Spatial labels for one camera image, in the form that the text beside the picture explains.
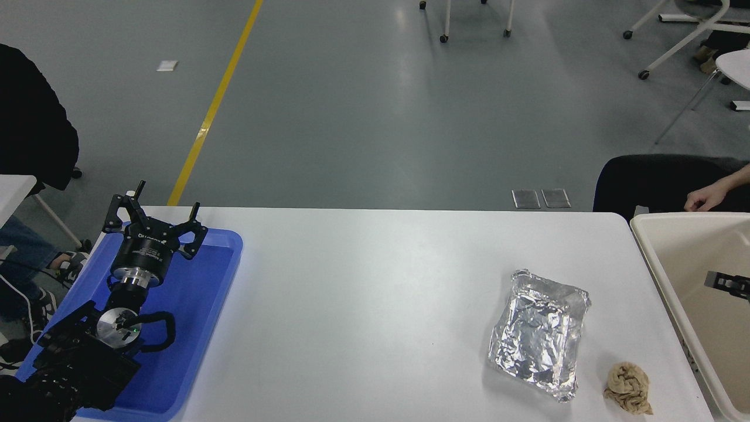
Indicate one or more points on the crumpled silver foil tray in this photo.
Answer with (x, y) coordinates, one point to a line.
(538, 334)

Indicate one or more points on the metal floor plate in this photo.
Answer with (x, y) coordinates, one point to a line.
(556, 198)
(526, 198)

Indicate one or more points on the blue plastic tray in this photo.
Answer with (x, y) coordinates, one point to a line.
(193, 305)

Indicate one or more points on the white rolling stand legs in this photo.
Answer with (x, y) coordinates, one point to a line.
(448, 20)

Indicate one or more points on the white office chair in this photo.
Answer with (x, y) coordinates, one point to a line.
(697, 26)

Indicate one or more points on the crumpled tan paper ball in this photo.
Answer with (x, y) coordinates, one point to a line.
(628, 387)

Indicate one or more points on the large pale plastic bin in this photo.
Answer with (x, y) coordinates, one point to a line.
(691, 252)

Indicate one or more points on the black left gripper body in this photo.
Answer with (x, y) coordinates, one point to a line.
(145, 251)

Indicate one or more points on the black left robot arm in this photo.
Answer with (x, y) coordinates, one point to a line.
(81, 362)

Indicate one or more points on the person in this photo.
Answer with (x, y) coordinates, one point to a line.
(29, 117)
(718, 50)
(644, 181)

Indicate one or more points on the small white side table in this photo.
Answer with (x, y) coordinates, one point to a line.
(14, 190)

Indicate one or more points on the person's hand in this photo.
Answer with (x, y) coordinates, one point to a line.
(704, 199)

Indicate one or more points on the round white table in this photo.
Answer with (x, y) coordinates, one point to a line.
(735, 67)

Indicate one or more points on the person's forearm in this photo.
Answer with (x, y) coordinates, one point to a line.
(735, 180)

